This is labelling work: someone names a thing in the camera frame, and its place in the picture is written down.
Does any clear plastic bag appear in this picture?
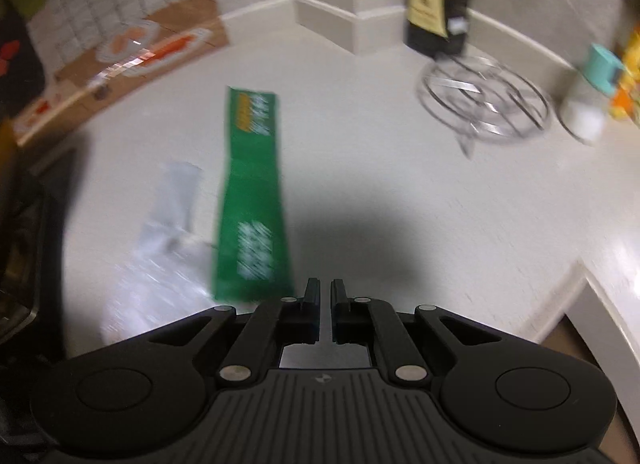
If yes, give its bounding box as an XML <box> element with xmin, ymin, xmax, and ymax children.
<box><xmin>101</xmin><ymin>161</ymin><xmax>216</xmax><ymax>345</ymax></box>

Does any black gas stove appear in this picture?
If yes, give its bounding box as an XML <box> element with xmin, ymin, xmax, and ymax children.
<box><xmin>1</xmin><ymin>171</ymin><xmax>64</xmax><ymax>343</ymax></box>

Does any teal cap salt shaker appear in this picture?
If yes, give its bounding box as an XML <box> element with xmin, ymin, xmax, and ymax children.
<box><xmin>559</xmin><ymin>43</ymin><xmax>624</xmax><ymax>144</ymax></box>

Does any black frying pan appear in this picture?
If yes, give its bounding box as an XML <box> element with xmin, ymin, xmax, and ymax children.
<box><xmin>0</xmin><ymin>117</ymin><xmax>20</xmax><ymax>184</ymax></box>

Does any metal wire trivet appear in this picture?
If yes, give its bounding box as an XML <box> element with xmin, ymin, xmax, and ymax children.
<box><xmin>416</xmin><ymin>55</ymin><xmax>554</xmax><ymax>158</ymax></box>

